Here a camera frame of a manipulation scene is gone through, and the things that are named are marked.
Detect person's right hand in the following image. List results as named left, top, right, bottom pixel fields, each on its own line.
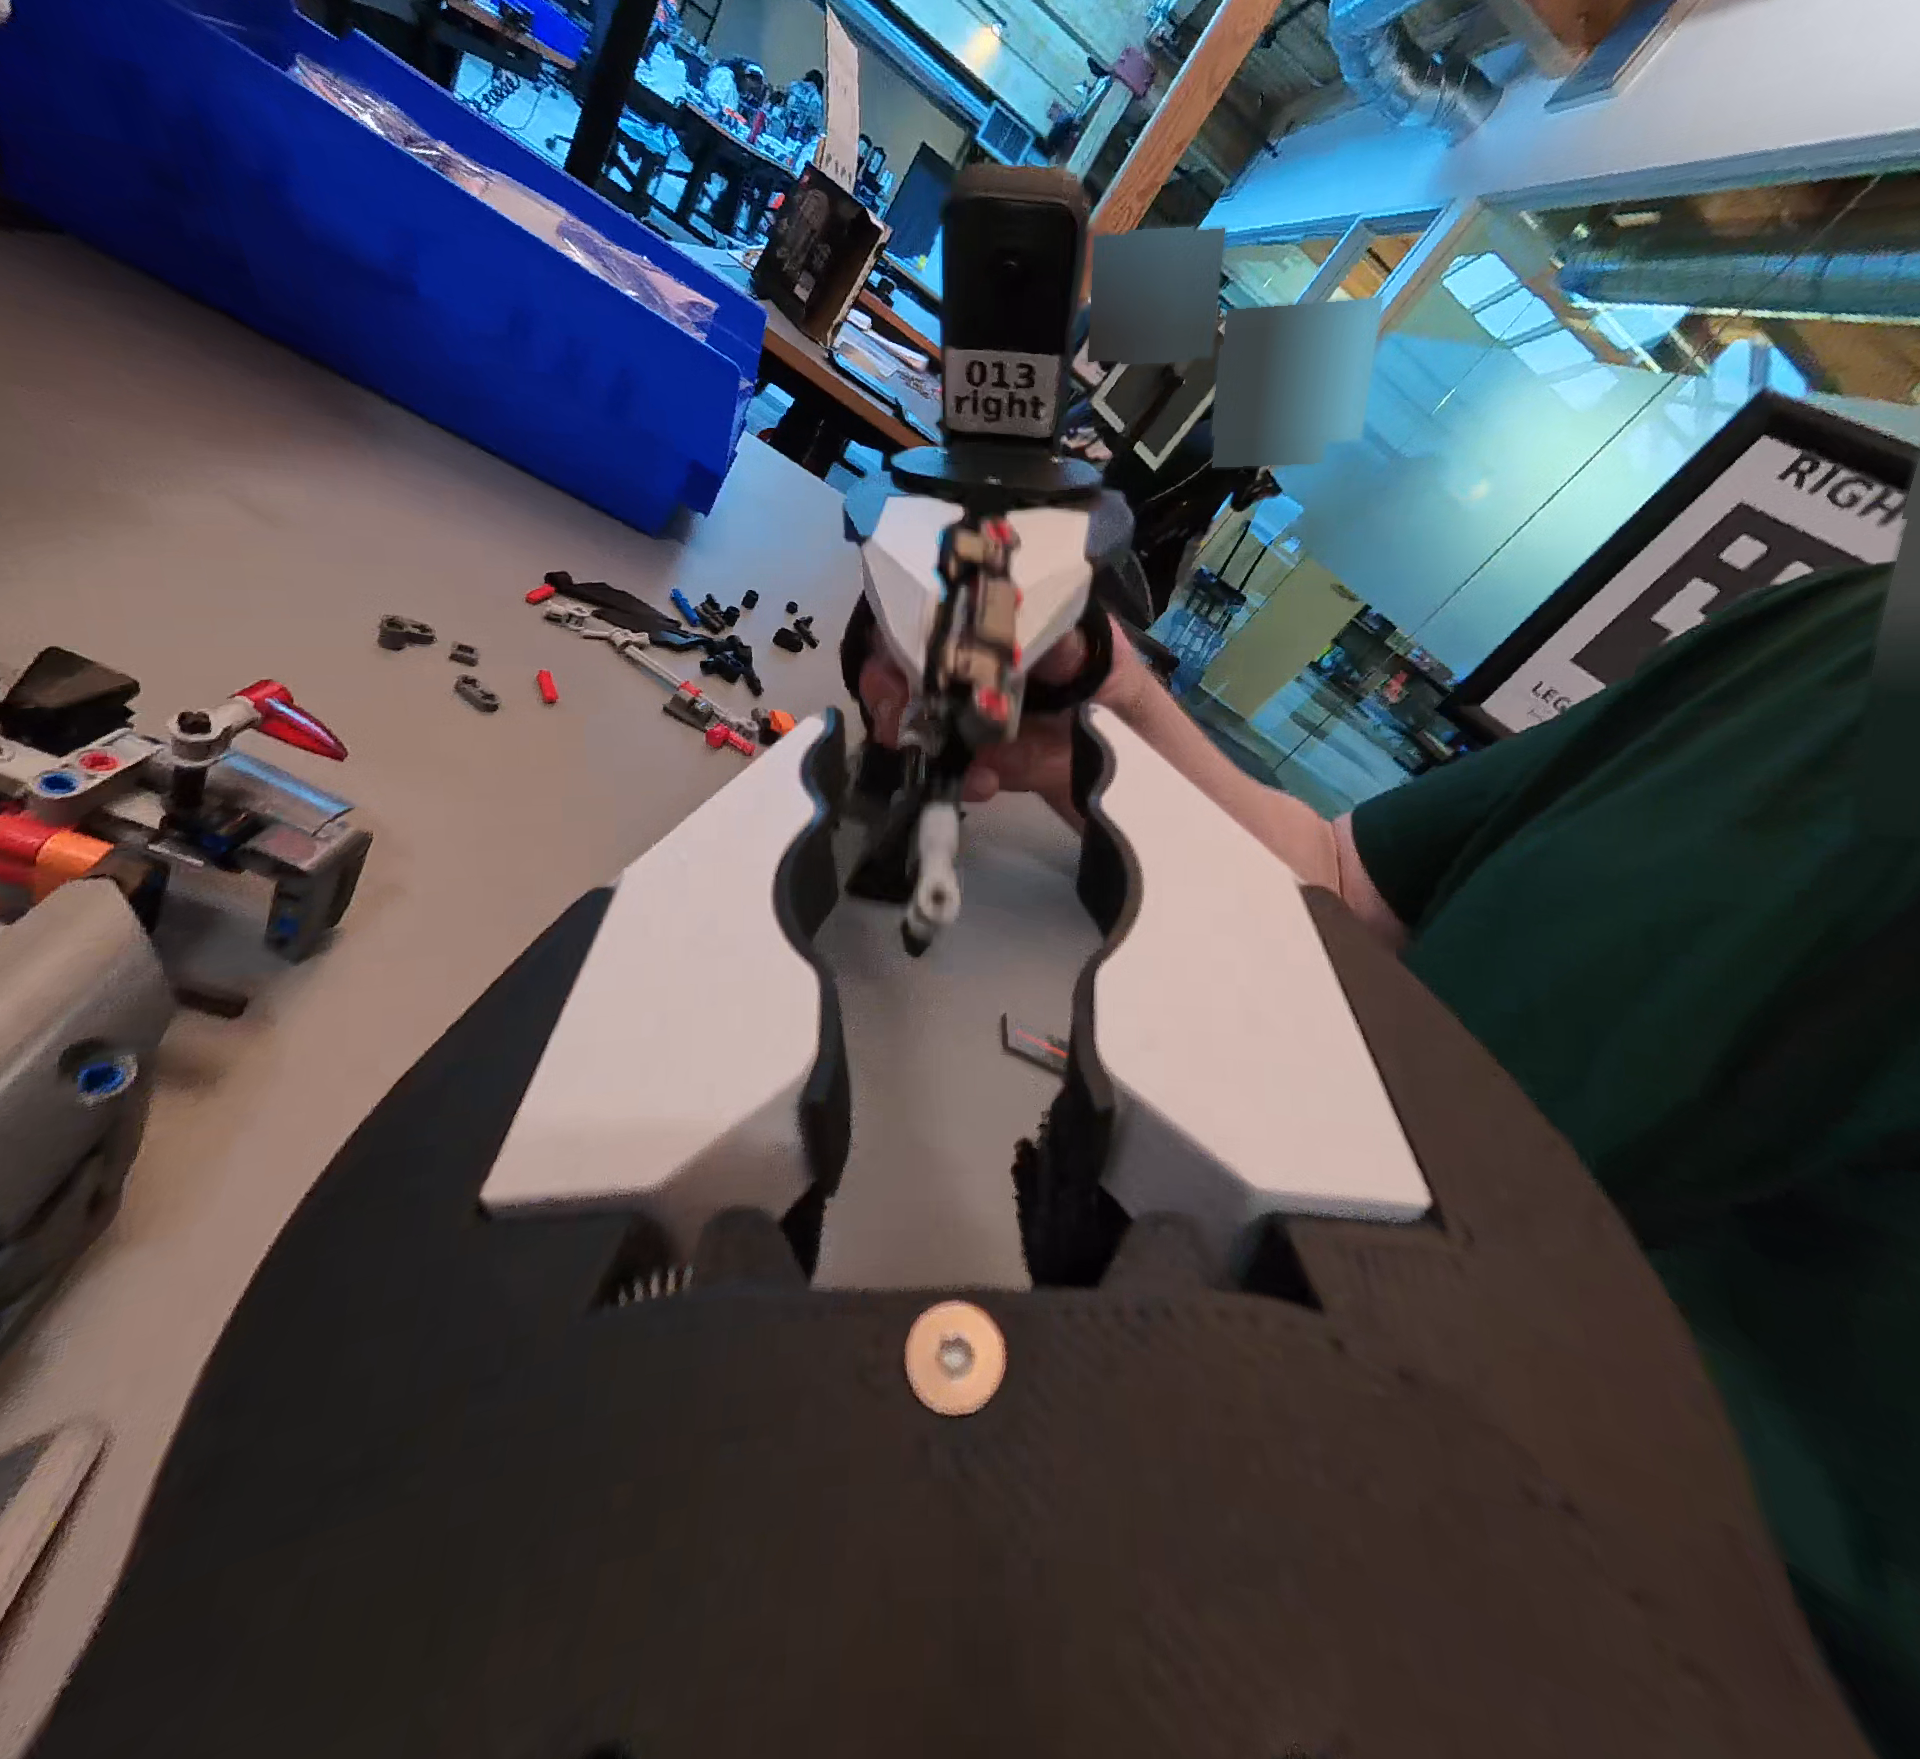
left=861, top=626, right=1209, bottom=808

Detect white framed monitor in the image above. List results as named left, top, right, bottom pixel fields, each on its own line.
left=1091, top=362, right=1218, bottom=472

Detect black lego assembly red pins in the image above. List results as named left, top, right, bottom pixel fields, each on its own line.
left=895, top=518, right=1033, bottom=958

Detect black lego wing panel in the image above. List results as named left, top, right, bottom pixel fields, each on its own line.
left=541, top=570, right=683, bottom=640

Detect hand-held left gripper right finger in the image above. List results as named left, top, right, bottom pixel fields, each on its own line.
left=1011, top=706, right=1437, bottom=1293

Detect blue plastic bin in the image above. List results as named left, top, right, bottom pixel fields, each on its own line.
left=0, top=0, right=768, bottom=538

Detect framed marker poster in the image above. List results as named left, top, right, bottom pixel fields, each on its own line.
left=1440, top=386, right=1920, bottom=742

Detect person's right forearm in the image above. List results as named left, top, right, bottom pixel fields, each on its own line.
left=1175, top=716, right=1420, bottom=958

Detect large lego vehicle model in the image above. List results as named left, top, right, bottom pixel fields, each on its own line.
left=0, top=646, right=374, bottom=1341

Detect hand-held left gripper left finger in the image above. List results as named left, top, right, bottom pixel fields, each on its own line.
left=476, top=710, right=858, bottom=1287

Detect clear plastic bags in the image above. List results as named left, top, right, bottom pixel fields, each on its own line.
left=292, top=50, right=730, bottom=344

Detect black pole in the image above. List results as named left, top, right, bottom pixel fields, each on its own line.
left=565, top=0, right=710, bottom=194

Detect person's green shirt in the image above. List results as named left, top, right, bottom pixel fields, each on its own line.
left=1350, top=566, right=1920, bottom=1759

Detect small dark printed box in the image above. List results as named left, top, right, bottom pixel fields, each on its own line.
left=750, top=162, right=889, bottom=344

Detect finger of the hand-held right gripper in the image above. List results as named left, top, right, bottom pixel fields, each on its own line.
left=1008, top=510, right=1099, bottom=664
left=858, top=502, right=962, bottom=688

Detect white standing sign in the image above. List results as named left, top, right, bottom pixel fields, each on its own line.
left=822, top=2, right=866, bottom=164

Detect wooden background desk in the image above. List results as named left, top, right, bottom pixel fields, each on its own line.
left=756, top=290, right=962, bottom=472

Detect light grey lego rod assembly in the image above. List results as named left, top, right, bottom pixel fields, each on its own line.
left=541, top=596, right=759, bottom=756

